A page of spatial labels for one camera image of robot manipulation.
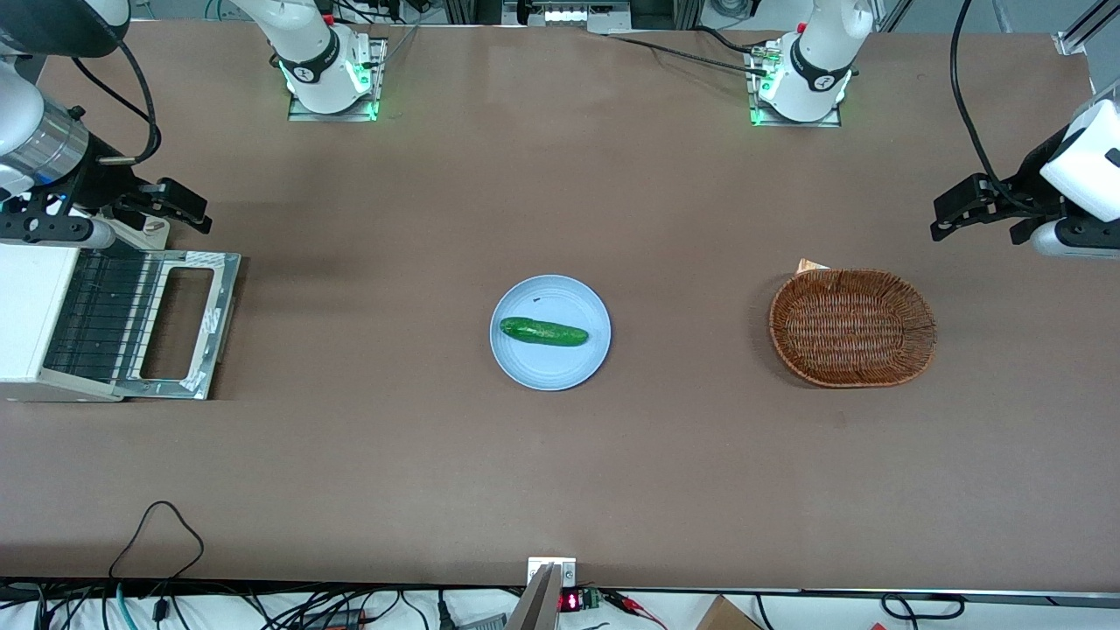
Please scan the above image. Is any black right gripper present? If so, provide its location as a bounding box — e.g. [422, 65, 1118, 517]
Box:
[64, 129, 214, 236]

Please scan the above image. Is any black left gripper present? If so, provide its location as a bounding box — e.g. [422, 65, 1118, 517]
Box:
[929, 129, 1080, 247]

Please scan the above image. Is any oven door with silver handle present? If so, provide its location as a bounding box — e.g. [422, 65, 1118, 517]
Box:
[112, 248, 242, 402]

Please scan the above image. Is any white toaster oven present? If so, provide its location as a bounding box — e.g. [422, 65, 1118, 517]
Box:
[0, 219, 172, 404]

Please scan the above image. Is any brown oval wicker basket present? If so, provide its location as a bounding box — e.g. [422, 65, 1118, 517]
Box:
[768, 268, 938, 389]

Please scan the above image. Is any green cucumber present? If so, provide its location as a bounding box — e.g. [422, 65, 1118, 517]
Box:
[499, 316, 591, 348]

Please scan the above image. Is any light blue round plate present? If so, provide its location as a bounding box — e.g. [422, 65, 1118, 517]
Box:
[489, 275, 613, 392]

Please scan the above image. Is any silver control box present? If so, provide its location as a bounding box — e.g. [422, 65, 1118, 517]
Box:
[501, 0, 633, 35]

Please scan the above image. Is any brown cardboard box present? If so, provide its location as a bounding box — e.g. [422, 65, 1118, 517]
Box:
[696, 595, 764, 630]

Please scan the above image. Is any red alligator clip lead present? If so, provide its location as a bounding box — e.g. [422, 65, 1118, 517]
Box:
[604, 590, 668, 630]

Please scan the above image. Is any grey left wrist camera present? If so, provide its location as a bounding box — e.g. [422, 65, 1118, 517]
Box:
[1030, 218, 1120, 260]

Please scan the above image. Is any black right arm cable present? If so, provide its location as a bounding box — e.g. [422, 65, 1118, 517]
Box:
[70, 39, 164, 167]

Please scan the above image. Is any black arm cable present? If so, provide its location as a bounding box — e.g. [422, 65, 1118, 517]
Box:
[70, 39, 164, 167]
[949, 0, 1038, 215]

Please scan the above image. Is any wire oven rack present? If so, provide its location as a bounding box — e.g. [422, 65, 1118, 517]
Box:
[44, 253, 168, 382]

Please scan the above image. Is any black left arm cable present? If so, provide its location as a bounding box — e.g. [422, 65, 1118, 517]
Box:
[949, 0, 1038, 215]

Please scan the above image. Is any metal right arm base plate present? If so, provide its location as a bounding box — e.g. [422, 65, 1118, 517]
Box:
[287, 37, 387, 123]

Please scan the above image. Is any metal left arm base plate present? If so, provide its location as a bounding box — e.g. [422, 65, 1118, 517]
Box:
[745, 39, 844, 130]

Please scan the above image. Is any aluminium frame profile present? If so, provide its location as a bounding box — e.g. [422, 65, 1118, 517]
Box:
[1053, 0, 1120, 59]

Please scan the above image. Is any looped thin black cable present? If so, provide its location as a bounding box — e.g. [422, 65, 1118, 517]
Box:
[108, 500, 206, 580]

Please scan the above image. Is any thick black table cable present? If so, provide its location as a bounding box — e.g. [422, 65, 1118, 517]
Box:
[691, 24, 771, 59]

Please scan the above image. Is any thin black table cable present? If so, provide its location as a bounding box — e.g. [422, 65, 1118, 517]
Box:
[608, 33, 771, 75]

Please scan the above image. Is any black coiled cable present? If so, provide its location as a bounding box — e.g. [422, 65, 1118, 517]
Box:
[879, 592, 965, 621]

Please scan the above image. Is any aluminium camera pole mount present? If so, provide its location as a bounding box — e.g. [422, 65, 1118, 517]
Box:
[506, 556, 579, 630]

